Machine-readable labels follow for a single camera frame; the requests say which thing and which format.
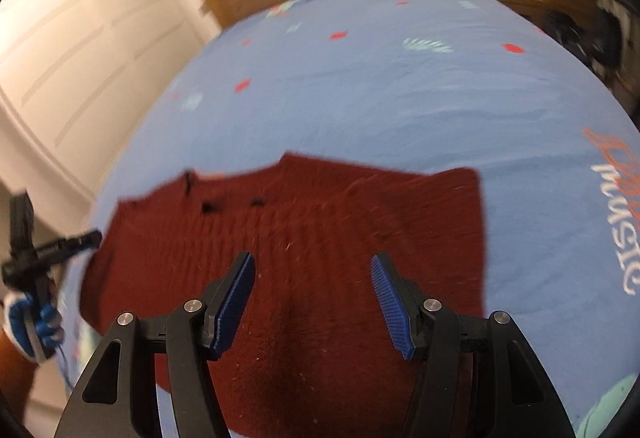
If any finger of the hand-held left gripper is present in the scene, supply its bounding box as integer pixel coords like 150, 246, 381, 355
30, 230, 103, 265

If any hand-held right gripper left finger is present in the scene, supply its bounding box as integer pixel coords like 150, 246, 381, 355
54, 252, 257, 438

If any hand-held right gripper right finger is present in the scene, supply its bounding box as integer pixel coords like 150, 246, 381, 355
370, 254, 577, 438

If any dark red knit sweater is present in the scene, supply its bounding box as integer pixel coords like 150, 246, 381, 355
79, 153, 489, 438

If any person's left hand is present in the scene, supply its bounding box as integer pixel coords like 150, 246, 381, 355
2, 279, 65, 365

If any white wardrobe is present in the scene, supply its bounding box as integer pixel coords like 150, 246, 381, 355
0, 0, 226, 219

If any blue dinosaur print bed sheet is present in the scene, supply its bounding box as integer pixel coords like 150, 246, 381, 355
55, 0, 640, 438

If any dark bag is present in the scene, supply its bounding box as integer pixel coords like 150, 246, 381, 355
544, 6, 632, 71

